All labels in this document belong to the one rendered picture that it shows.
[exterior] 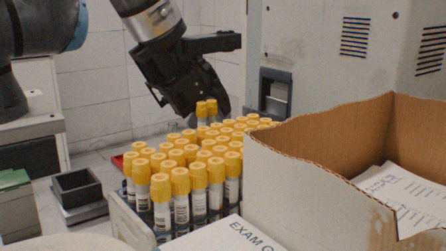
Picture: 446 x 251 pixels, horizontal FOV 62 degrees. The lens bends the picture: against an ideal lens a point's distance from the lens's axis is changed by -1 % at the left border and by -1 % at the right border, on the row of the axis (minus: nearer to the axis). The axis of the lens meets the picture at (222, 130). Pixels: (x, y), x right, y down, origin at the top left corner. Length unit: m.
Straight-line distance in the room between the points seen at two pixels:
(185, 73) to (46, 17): 0.34
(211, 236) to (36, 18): 0.58
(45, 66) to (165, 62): 1.63
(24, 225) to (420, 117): 0.47
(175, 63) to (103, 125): 2.46
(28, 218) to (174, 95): 0.23
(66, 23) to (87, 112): 2.14
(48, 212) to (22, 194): 0.07
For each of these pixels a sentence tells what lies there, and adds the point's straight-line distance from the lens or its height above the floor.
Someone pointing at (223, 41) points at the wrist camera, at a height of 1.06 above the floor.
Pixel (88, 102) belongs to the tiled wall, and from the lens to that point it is 2.90.
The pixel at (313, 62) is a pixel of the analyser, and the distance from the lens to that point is 0.63.
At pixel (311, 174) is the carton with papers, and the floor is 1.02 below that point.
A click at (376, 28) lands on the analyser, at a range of 0.56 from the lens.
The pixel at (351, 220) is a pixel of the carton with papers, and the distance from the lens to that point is 0.26.
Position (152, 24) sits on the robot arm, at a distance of 0.50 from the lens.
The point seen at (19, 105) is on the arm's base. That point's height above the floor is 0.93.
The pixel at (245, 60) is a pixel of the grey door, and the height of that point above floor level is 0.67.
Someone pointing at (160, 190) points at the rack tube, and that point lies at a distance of 0.31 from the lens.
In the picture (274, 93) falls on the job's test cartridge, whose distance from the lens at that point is 0.72.
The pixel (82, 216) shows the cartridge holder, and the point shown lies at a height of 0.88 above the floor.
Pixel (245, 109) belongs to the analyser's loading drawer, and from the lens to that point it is 0.69.
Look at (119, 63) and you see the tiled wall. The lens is 2.93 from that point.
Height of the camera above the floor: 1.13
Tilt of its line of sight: 20 degrees down
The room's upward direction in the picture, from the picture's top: straight up
